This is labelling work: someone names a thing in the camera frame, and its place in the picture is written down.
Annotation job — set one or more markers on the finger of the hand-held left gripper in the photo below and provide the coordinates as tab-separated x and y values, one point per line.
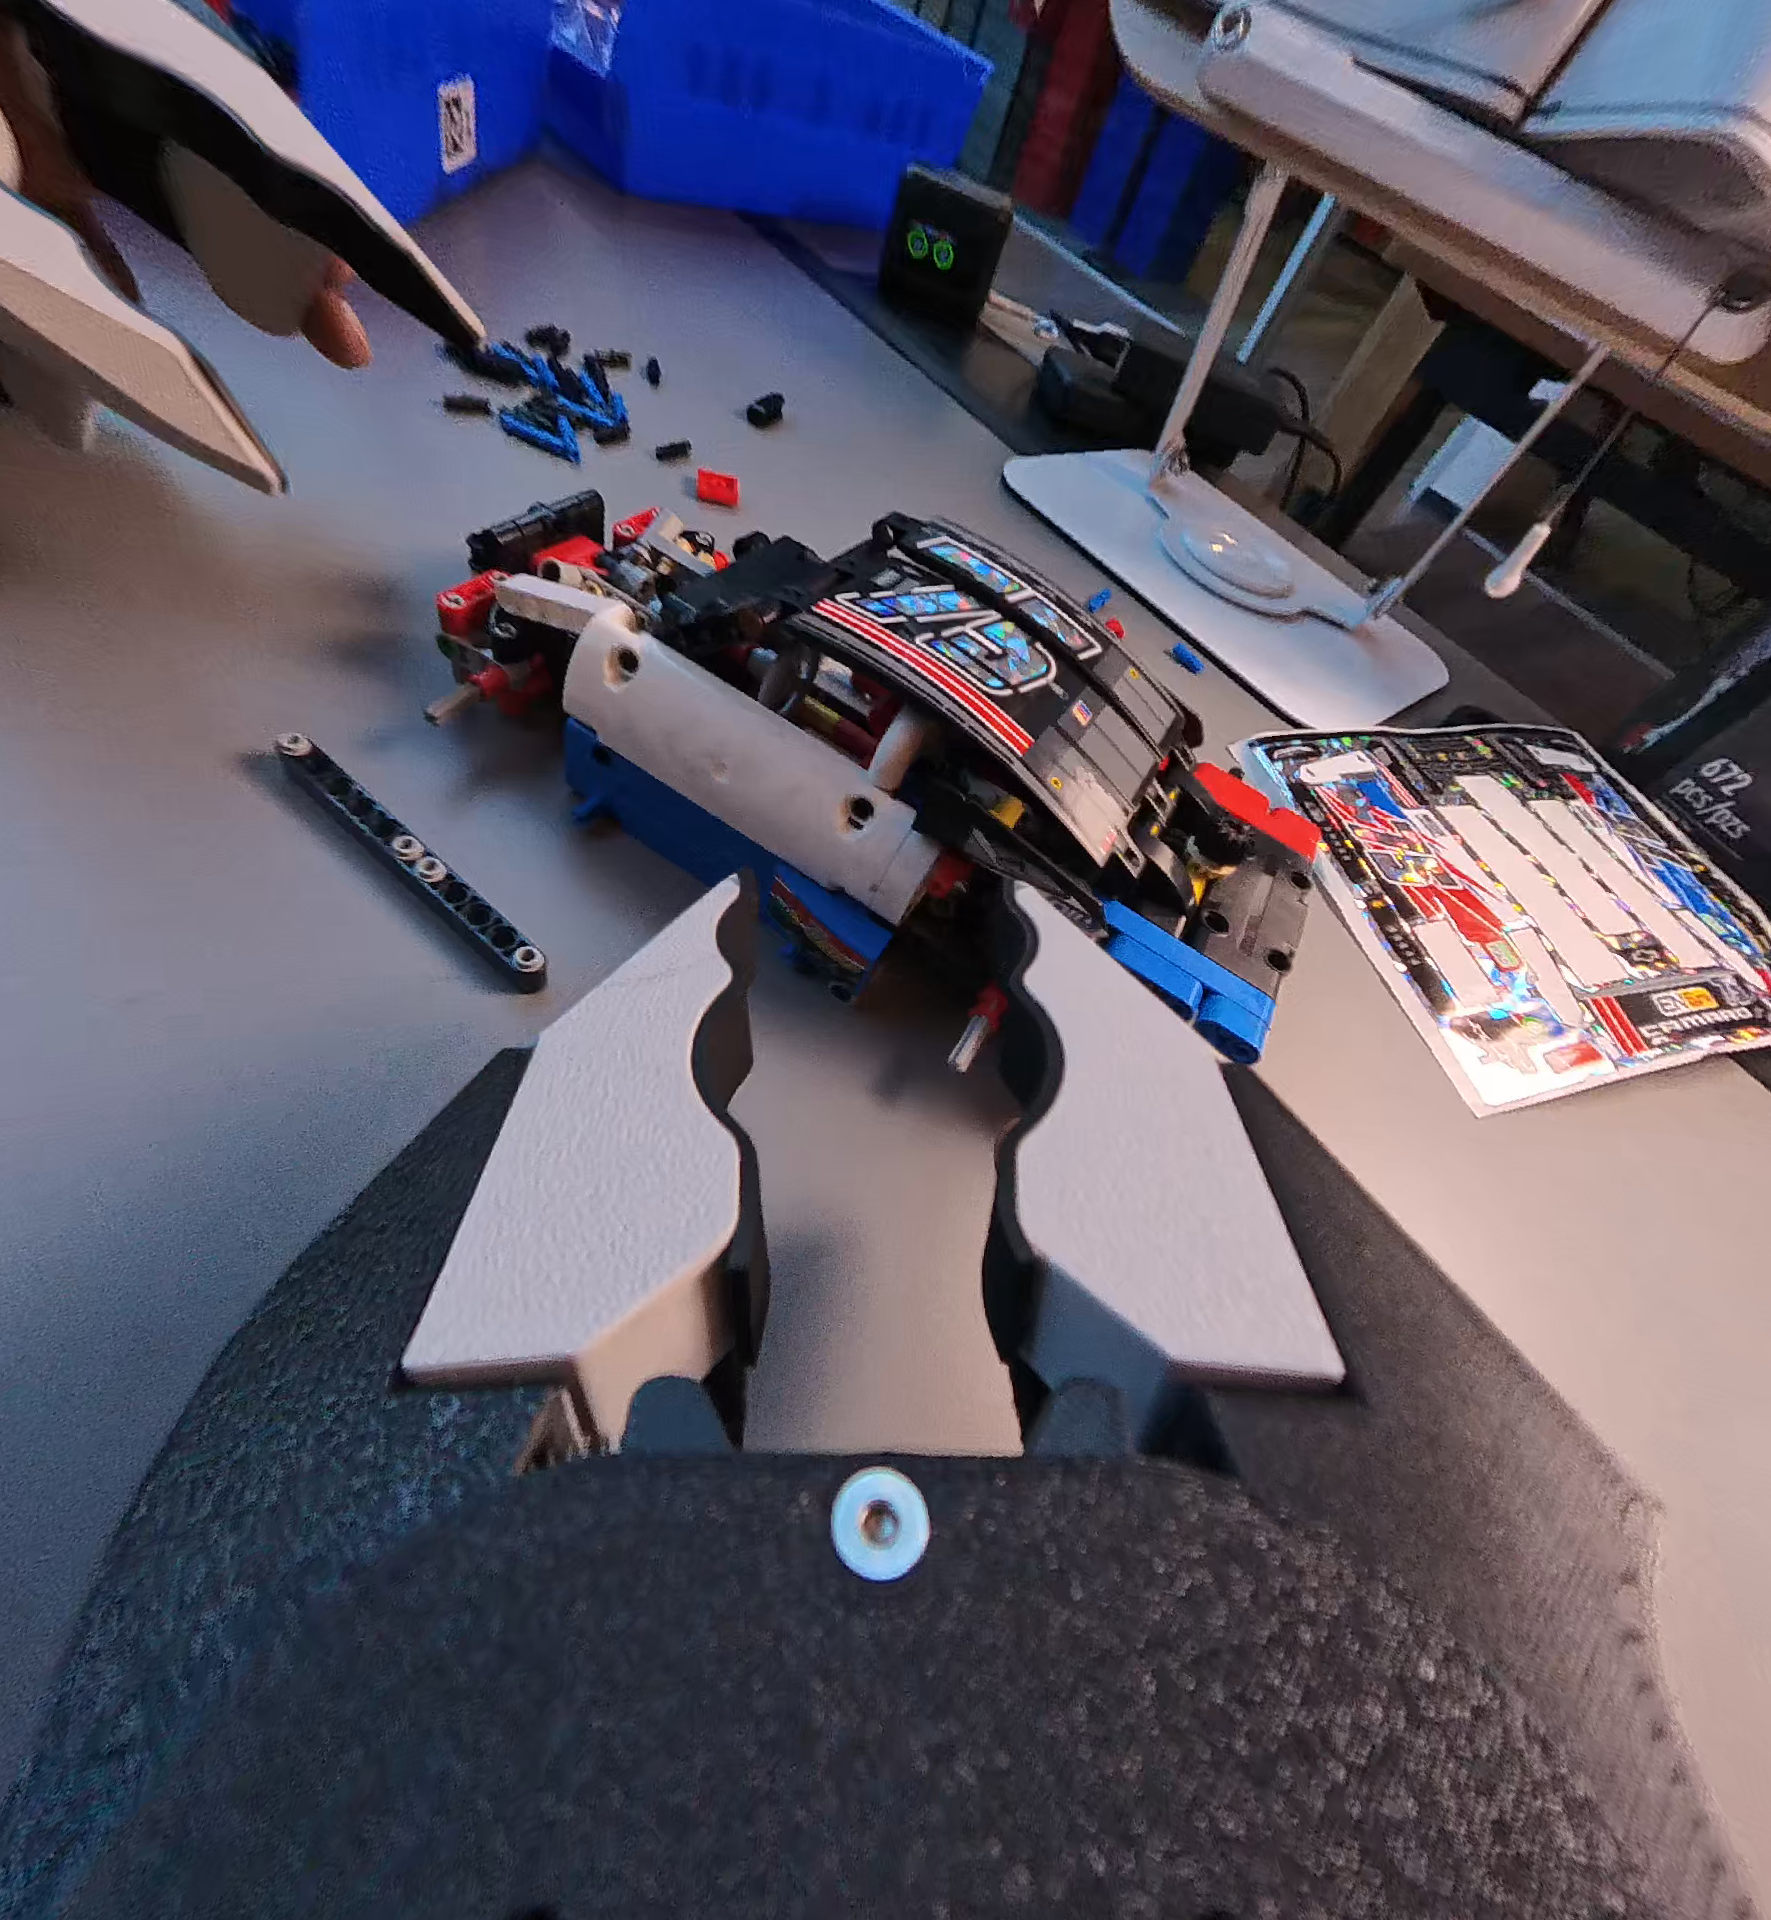
59	315
210	75

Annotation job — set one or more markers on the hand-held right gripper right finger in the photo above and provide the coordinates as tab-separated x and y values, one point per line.
1170	1201

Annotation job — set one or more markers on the black device with green lights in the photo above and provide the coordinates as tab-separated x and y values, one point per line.
944	248

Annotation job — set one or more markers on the colourful sticker sheet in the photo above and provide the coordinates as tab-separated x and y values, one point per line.
1531	914

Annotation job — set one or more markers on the open lego instruction booklet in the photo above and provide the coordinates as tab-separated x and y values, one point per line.
1724	120

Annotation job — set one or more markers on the pile of small lego pins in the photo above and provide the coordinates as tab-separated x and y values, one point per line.
556	399

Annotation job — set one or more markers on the lego set box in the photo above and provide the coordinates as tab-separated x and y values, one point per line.
1724	819

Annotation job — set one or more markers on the black power adapter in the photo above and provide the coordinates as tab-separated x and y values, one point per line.
1140	399

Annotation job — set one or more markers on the small clear plastic bag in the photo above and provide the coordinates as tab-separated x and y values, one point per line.
587	31

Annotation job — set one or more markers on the partly built lego car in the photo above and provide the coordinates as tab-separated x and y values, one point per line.
825	675

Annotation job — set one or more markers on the long black lego beam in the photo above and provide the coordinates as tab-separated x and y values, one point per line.
412	864

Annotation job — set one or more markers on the white book stand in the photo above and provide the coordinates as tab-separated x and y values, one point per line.
1276	600

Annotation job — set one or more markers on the person's left hand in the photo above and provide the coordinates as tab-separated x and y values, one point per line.
54	149

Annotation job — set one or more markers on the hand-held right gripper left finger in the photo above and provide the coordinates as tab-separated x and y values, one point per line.
586	1201

